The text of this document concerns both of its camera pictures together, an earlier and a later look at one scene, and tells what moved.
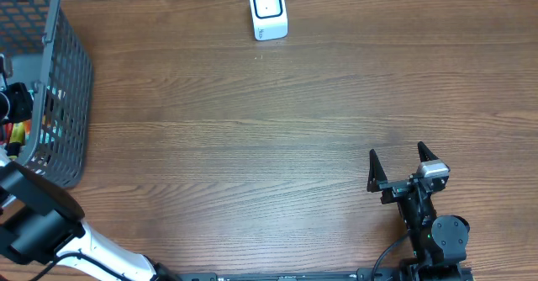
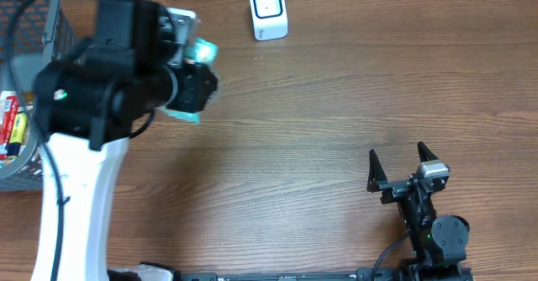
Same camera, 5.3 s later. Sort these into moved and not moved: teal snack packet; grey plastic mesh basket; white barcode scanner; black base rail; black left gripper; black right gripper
Moved: teal snack packet; black left gripper
Not moved: black right gripper; grey plastic mesh basket; white barcode scanner; black base rail
